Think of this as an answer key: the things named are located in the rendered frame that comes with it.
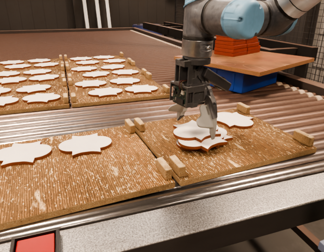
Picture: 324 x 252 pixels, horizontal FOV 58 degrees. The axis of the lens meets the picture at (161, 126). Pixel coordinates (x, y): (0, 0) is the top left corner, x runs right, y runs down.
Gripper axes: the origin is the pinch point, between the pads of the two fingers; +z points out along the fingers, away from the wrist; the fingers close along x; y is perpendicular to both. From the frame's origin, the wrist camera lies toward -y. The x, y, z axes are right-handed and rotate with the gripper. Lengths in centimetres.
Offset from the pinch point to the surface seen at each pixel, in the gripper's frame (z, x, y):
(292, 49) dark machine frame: -4, -64, -141
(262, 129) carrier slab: 2.9, 5.3, -22.6
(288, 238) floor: 95, -9, -90
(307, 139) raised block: 0.5, 19.2, -23.1
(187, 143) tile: 0.8, 4.2, 6.4
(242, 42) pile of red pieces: -14, -51, -73
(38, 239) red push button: 5.0, 13.3, 45.4
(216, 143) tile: 0.6, 8.3, 0.3
